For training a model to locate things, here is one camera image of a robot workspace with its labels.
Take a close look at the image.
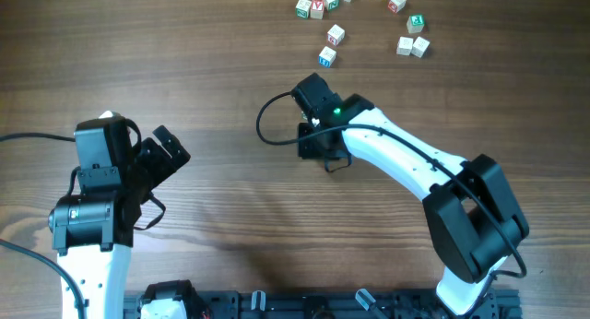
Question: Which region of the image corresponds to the green letter wooden block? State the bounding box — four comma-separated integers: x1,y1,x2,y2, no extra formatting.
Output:
295,0,312,18

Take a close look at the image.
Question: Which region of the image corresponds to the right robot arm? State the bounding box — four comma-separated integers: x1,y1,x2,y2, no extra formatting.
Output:
290,73,529,315

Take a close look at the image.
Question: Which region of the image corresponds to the red V wooden block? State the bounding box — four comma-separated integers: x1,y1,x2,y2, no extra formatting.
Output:
310,0,325,19

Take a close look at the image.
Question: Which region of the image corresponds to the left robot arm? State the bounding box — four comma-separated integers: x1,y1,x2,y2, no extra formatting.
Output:
48,112,190,318

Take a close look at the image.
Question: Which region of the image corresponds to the plain tilted wooden block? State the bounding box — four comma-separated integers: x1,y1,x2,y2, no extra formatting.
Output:
411,37,430,58

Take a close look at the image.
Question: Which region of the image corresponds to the black left camera cable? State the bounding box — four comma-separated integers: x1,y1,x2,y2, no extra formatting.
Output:
0,132,87,319

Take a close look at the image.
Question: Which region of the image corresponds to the black right camera cable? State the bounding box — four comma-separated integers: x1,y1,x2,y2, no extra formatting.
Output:
255,90,528,315

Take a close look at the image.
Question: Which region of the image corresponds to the red sided wooden block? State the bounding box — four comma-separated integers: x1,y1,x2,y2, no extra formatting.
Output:
388,0,407,14

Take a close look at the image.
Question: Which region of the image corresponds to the green E wooden block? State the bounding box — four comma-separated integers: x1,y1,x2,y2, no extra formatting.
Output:
407,14,425,34

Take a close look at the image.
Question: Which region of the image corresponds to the black camera cable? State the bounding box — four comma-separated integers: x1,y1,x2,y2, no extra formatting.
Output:
0,132,87,319
255,90,528,315

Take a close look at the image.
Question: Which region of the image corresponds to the blue sided wooden block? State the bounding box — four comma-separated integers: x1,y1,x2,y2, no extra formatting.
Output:
318,46,337,68

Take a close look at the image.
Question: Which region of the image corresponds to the red sided tilted block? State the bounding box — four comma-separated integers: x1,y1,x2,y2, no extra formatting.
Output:
326,24,346,46

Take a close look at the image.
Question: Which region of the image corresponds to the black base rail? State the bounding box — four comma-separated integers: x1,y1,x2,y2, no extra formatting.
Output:
123,279,522,319

